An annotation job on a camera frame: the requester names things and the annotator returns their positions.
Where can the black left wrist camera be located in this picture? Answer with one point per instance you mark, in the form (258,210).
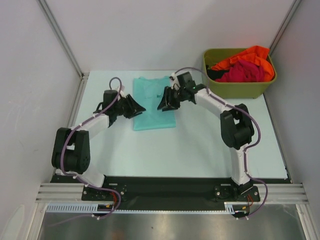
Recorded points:
(108,96)

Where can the black garment in bin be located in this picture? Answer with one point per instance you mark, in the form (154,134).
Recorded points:
(215,74)

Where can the olive green plastic bin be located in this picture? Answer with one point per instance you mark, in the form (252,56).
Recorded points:
(232,90)

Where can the teal t shirt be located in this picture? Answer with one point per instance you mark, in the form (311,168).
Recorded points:
(148,93)

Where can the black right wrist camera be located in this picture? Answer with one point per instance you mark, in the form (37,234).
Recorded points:
(182,81)

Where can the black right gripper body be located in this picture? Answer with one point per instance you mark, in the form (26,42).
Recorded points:
(172,96)

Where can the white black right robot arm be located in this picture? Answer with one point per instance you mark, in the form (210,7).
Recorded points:
(236,127)

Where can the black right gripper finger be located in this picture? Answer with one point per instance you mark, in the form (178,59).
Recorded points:
(163,105)
(170,107)

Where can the aluminium corner post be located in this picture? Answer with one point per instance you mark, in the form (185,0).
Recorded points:
(54,25)
(284,25)

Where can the orange t shirt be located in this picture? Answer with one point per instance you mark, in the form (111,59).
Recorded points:
(256,55)

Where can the aluminium front rail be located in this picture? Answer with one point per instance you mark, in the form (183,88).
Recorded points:
(73,192)

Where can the magenta t shirt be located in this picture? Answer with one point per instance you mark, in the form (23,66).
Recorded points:
(243,72)

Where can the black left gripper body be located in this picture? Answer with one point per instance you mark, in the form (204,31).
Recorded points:
(123,107)

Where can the white slotted cable duct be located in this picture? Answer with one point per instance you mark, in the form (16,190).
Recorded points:
(95,208)

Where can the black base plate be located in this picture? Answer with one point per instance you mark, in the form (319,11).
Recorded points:
(177,194)

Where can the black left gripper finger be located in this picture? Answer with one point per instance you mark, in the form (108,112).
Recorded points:
(133,113)
(133,105)

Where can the aluminium corner post right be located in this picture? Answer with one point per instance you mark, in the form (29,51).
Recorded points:
(284,25)

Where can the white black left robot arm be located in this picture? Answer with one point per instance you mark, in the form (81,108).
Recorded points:
(71,152)

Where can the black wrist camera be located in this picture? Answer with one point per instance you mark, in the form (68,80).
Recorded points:
(108,96)
(182,81)

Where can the aluminium corner post left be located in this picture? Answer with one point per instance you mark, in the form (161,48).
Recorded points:
(54,25)

